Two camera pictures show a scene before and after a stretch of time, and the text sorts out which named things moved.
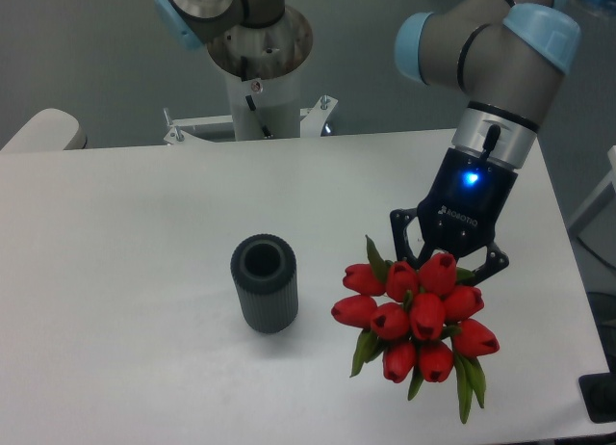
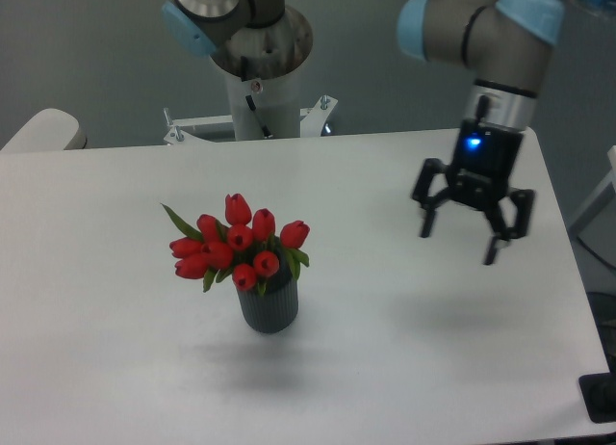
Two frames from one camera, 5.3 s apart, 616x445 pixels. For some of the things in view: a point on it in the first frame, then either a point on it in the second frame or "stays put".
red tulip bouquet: x=419 y=322 to x=247 y=248
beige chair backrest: x=49 y=130 stays put
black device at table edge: x=599 y=390 stays put
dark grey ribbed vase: x=264 y=269 stays put
